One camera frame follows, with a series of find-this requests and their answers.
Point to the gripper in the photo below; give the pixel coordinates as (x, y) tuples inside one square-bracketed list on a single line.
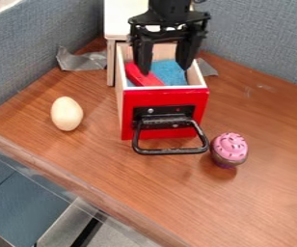
[(168, 23)]

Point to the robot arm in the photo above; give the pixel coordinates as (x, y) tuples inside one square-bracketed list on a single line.
[(169, 5)]

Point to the drawer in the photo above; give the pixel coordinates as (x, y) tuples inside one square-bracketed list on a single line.
[(162, 103)]

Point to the blue cloth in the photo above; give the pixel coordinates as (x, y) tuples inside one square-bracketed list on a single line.
[(170, 73)]

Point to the red toy block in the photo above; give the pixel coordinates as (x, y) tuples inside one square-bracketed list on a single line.
[(139, 77)]

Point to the cabinet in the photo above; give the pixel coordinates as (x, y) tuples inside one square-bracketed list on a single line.
[(120, 29)]

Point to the pink toy cupcake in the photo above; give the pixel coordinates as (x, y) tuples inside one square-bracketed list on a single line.
[(229, 150)]

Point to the beige toy egg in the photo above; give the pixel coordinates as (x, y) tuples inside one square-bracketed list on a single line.
[(66, 113)]

